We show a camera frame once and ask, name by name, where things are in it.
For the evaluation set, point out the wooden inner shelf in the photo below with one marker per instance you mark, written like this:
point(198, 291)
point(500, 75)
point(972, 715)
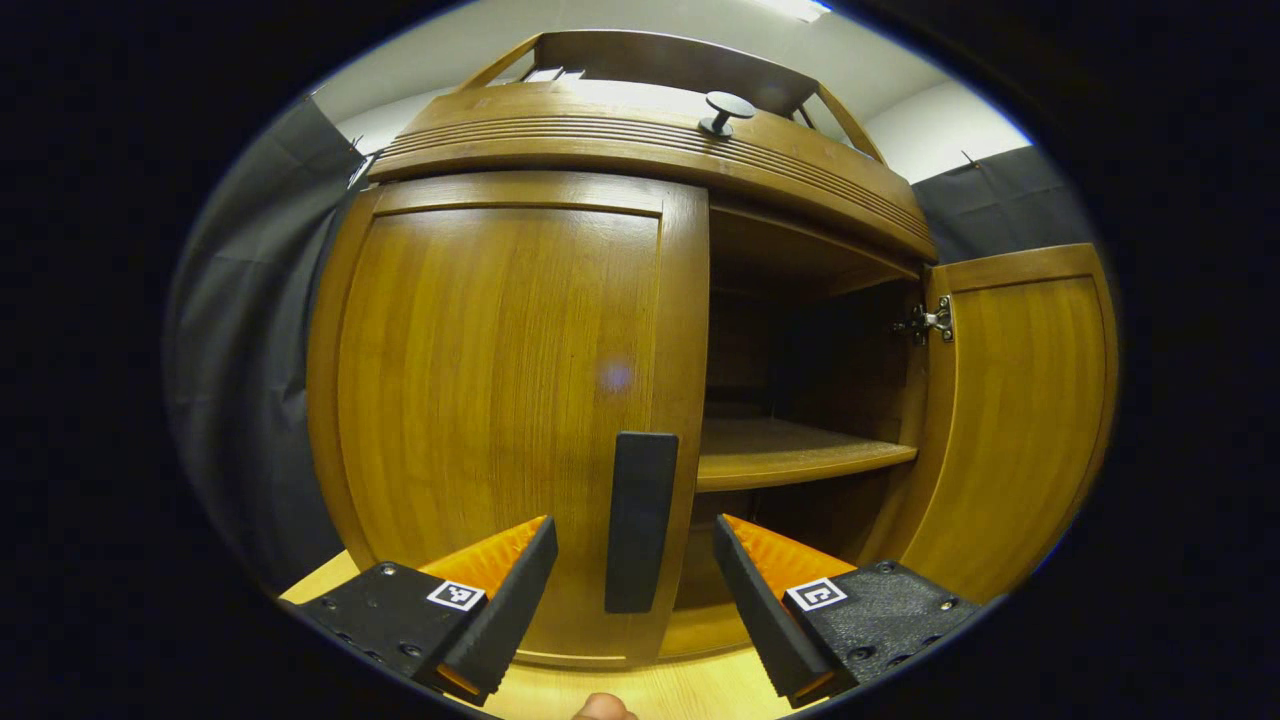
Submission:
point(790, 455)

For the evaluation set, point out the black round drawer knob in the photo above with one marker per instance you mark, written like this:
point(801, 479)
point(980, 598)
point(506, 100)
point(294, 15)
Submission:
point(728, 105)

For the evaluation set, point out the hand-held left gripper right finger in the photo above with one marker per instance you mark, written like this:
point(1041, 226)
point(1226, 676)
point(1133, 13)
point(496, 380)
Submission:
point(760, 620)

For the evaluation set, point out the metal door hinge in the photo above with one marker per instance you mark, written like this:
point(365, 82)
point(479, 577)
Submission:
point(935, 320)

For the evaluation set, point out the wooden double-door shoe cabinet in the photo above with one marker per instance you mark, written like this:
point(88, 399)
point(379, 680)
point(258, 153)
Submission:
point(640, 140)

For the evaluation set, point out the wooden shoe cabinet door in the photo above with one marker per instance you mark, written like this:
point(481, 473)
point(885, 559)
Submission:
point(480, 360)
point(1010, 420)

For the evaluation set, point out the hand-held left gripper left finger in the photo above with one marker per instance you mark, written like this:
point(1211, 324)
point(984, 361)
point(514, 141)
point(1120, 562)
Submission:
point(510, 620)

